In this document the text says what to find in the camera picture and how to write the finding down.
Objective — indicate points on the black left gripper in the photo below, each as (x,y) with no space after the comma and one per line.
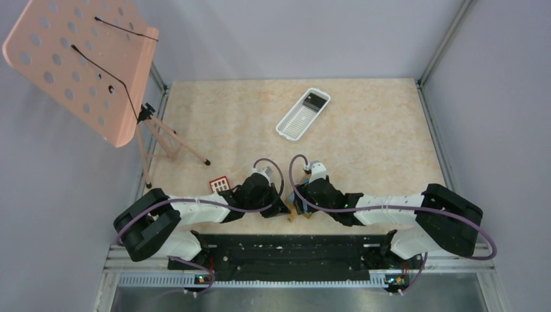
(273,206)

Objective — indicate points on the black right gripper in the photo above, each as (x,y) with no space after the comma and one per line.
(303,203)

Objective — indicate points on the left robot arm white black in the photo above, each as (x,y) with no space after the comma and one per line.
(152,226)

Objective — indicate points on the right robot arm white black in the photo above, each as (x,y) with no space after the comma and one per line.
(435,219)

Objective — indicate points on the red white grid card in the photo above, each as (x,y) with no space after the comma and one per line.
(219,184)

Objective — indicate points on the black card stack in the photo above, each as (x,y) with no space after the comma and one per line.
(314,102)

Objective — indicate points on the white perforated plastic tray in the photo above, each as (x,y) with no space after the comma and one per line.
(299,118)

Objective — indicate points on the pink perforated music stand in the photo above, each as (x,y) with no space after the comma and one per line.
(92,57)

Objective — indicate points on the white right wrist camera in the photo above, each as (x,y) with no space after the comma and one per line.
(315,170)

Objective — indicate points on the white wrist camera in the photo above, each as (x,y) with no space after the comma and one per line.
(265,171)
(315,170)

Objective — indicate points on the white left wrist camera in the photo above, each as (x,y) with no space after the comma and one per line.
(265,171)

